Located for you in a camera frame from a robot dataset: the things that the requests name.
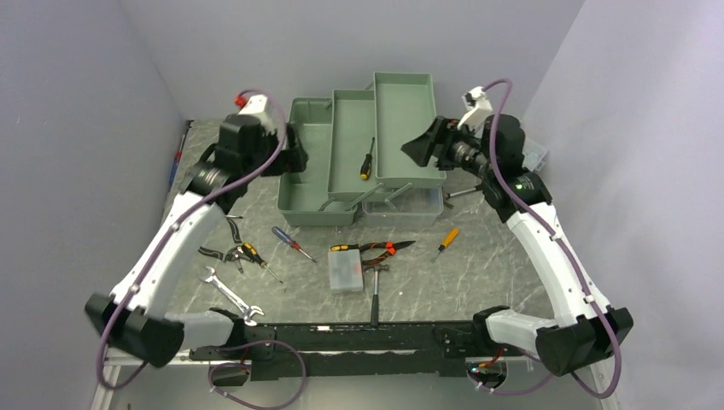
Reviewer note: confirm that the blue red tool at wall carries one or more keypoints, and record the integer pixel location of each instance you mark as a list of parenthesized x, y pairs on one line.
[(179, 152)]

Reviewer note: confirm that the blue red handled screwdriver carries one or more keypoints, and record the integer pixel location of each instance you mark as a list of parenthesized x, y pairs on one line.
[(287, 239)]

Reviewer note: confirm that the small claw hammer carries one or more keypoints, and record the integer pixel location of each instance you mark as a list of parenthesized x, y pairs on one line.
[(447, 196)]

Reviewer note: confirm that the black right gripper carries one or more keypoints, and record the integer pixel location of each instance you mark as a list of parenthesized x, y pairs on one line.
[(444, 132)]

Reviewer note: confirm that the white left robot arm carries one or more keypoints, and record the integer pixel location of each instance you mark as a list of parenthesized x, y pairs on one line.
[(133, 317)]

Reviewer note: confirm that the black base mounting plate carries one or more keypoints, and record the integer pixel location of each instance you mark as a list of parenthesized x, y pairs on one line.
[(362, 336)]

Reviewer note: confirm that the black handled hammer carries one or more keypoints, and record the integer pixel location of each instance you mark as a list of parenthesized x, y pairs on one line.
[(377, 269)]

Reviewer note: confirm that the silver combination wrench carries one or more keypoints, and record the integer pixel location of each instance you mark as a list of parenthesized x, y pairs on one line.
[(232, 294)]

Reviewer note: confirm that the aluminium frame rail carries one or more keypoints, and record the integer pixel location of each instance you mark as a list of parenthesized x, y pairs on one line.
[(267, 361)]

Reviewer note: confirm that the clear compartment organizer box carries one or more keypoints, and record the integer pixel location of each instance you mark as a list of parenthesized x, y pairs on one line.
[(534, 155)]

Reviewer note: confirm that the yellow black handled screwdriver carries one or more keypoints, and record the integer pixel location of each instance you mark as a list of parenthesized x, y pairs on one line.
[(365, 169)]

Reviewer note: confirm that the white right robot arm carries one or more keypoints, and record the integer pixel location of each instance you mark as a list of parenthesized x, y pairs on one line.
[(585, 328)]

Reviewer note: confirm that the small clear screw box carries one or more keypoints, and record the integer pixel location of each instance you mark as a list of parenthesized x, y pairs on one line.
[(345, 271)]

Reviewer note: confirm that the orange handled screwdriver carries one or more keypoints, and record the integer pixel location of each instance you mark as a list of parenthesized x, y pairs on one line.
[(447, 240)]

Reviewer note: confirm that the green toolbox with clear lid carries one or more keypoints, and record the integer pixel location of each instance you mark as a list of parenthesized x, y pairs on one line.
[(336, 131)]

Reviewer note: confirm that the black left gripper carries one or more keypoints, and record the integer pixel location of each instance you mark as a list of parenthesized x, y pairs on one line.
[(293, 160)]

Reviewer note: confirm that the orange black long nose pliers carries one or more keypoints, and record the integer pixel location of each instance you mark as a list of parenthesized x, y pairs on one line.
[(389, 249)]

